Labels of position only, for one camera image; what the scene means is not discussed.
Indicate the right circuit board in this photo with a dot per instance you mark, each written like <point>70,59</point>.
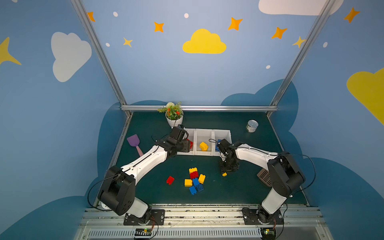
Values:
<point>268,234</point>

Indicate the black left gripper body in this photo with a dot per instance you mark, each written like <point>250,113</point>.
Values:
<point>186,145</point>

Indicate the circuit board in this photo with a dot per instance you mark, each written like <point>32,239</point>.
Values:
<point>142,233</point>
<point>268,234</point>

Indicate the potted plant white pot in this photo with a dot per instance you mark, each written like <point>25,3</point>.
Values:
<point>173,113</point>

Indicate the yellow lego brick stacked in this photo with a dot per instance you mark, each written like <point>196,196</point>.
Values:
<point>193,170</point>

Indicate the yellow lego brick bottom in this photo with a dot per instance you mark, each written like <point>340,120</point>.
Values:
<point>188,183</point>

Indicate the white left bin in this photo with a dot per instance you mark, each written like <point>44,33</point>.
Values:
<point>190,135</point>

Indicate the left circuit board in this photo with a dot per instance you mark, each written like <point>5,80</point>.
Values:
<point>142,233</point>

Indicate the yellow lego brick right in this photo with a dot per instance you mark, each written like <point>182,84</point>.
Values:
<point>201,179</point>

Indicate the purple toy spatula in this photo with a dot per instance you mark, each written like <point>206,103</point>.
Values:
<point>134,141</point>

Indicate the blue textured lego brick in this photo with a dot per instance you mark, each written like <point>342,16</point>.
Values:
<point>200,187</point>

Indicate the brown slotted spatula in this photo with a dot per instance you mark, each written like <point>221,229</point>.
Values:
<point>264,176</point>

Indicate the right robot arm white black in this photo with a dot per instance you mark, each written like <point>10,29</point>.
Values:
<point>285,174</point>

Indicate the white middle bin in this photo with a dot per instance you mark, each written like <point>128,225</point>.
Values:
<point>203,136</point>

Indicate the red lego brick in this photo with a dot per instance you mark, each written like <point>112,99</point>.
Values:
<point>194,175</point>
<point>170,180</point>
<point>191,145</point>

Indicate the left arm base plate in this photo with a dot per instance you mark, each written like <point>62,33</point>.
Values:
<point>151,217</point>

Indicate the silver tin can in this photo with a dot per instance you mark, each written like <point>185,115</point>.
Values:
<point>252,125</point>

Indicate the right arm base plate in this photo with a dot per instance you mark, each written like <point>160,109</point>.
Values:
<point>261,217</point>

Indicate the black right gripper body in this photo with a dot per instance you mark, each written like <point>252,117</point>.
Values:
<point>231,163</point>

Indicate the yellow lego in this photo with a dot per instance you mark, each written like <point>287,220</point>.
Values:
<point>204,147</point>

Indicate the white right bin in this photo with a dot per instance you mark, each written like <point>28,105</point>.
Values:
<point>218,136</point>

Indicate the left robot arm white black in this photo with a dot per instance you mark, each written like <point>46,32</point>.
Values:
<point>118,189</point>

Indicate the white bin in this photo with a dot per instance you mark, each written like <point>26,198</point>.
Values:
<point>190,135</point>
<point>203,136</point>
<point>218,136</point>

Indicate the blue lego brick bottom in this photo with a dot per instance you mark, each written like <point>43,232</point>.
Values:
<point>193,190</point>

